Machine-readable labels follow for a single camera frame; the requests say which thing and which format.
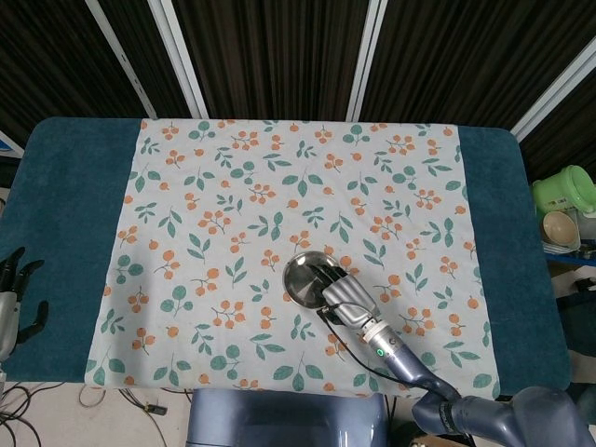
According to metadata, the beige bowl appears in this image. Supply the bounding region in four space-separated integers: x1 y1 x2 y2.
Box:
539 210 581 248

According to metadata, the teal fabric table cover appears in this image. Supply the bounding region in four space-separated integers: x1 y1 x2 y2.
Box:
0 115 573 397

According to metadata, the thin white frame post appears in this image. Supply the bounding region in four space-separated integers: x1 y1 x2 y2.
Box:
86 0 157 117

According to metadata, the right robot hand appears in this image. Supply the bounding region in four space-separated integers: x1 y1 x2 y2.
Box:
312 263 379 332

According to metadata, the blue robot torso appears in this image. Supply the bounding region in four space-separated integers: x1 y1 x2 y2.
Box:
185 387 390 447

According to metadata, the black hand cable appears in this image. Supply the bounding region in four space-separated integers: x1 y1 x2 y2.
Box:
318 305 420 387

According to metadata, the wide white frame post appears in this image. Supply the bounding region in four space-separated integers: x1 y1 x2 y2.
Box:
148 0 210 118

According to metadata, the tan floor cable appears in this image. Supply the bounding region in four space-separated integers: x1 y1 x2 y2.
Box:
77 385 109 407

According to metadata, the floral orange berry tablecloth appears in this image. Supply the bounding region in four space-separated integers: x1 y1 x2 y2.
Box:
85 118 502 400

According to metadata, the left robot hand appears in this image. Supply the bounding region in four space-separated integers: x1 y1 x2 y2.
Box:
0 246 50 362

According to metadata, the green plastic cup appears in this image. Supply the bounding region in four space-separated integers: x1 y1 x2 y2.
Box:
532 165 596 218

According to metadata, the small round metal plate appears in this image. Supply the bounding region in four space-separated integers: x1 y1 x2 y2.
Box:
282 250 348 309

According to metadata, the black floor cable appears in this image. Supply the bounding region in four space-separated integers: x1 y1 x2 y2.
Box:
0 381 52 447

